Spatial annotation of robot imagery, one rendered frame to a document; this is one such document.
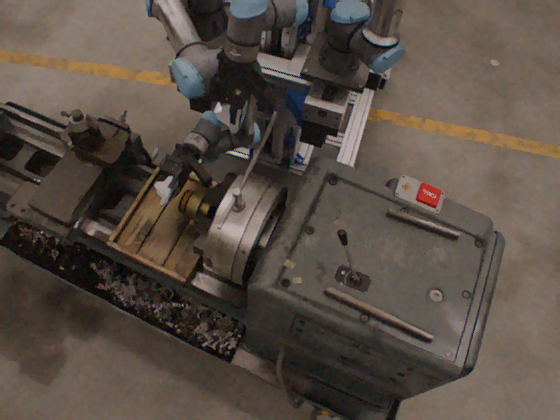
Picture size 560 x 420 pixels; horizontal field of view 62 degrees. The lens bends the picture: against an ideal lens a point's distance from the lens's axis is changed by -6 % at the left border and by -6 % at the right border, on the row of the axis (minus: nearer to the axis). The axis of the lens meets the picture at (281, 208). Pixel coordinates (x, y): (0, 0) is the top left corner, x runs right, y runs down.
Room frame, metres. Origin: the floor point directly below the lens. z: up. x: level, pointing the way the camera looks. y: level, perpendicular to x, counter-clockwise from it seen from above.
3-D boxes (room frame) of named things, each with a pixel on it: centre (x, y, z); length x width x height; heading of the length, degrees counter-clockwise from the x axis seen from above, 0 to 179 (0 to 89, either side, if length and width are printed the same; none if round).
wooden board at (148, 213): (0.69, 0.36, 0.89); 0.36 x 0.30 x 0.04; 163
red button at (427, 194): (0.70, -0.39, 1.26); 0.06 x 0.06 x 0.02; 73
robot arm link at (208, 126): (0.95, 0.28, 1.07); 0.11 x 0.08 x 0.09; 163
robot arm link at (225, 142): (0.95, 0.27, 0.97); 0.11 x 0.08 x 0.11; 120
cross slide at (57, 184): (0.81, 0.70, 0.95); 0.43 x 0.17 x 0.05; 163
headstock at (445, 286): (0.52, -0.29, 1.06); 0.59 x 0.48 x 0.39; 73
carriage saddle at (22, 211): (0.81, 0.75, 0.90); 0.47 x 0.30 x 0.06; 163
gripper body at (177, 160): (0.80, 0.33, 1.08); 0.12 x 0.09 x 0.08; 163
